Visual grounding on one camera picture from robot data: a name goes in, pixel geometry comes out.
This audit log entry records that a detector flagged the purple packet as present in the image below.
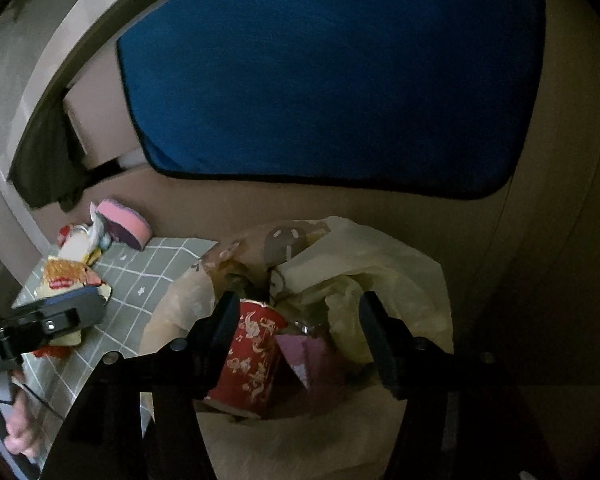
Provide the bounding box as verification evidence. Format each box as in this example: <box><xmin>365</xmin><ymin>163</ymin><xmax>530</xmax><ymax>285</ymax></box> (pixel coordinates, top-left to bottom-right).
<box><xmin>274</xmin><ymin>333</ymin><xmax>353</xmax><ymax>402</ymax></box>

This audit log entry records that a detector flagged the pink purple sponge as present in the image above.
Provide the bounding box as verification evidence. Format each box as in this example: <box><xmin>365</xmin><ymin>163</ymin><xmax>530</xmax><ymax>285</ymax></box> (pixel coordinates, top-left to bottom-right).
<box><xmin>95</xmin><ymin>198</ymin><xmax>154</xmax><ymax>252</ymax></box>

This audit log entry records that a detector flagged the grey checked mat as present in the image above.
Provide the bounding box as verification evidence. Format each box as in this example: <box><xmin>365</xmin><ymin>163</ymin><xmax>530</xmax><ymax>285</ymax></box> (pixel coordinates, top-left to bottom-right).
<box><xmin>0</xmin><ymin>236</ymin><xmax>220</xmax><ymax>480</ymax></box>

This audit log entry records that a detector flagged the white crumpled wrapper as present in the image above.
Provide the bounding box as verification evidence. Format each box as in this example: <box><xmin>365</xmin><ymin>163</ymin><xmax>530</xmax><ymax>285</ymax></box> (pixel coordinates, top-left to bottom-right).
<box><xmin>56</xmin><ymin>203</ymin><xmax>117</xmax><ymax>267</ymax></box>

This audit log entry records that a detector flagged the blue cushion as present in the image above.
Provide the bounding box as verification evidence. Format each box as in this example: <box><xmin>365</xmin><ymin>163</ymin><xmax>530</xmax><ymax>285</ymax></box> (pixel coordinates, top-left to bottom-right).
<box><xmin>116</xmin><ymin>0</ymin><xmax>547</xmax><ymax>197</ymax></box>

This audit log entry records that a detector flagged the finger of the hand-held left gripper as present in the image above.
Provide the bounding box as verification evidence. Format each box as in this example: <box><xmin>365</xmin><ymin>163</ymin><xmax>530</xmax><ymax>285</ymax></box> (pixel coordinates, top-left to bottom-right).
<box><xmin>10</xmin><ymin>287</ymin><xmax>106</xmax><ymax>350</ymax></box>

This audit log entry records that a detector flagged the beige plastic bag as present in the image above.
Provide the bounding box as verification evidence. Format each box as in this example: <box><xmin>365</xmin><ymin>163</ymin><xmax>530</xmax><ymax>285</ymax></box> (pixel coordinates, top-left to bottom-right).
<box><xmin>140</xmin><ymin>215</ymin><xmax>455</xmax><ymax>480</ymax></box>

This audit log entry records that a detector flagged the yellow snack packet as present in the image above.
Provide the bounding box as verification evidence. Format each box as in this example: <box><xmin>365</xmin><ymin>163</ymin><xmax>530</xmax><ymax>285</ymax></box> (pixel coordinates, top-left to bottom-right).
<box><xmin>31</xmin><ymin>255</ymin><xmax>114</xmax><ymax>358</ymax></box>

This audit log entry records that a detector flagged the person's left hand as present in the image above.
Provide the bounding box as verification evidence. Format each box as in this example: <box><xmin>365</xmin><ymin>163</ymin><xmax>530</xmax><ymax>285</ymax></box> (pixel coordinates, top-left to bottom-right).
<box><xmin>2</xmin><ymin>366</ymin><xmax>43</xmax><ymax>461</ymax></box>

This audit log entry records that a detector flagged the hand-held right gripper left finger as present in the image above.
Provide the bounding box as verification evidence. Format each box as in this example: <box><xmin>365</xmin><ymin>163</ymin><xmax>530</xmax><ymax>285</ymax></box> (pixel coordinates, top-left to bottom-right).
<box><xmin>41</xmin><ymin>291</ymin><xmax>241</xmax><ymax>480</ymax></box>

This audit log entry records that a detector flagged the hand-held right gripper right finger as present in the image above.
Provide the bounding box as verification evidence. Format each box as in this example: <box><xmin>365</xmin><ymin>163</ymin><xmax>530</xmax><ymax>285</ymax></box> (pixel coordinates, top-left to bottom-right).
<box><xmin>358</xmin><ymin>290</ymin><xmax>563</xmax><ymax>480</ymax></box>

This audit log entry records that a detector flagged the dark cloth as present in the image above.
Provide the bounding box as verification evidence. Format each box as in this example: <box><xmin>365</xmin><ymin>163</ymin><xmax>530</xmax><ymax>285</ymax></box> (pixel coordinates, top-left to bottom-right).
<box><xmin>6</xmin><ymin>87</ymin><xmax>90</xmax><ymax>214</ymax></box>

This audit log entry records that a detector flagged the red printed paper cup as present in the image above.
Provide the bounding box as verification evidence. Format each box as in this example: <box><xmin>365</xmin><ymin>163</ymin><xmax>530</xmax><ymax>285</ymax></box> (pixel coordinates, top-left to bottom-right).
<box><xmin>202</xmin><ymin>298</ymin><xmax>289</xmax><ymax>419</ymax></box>

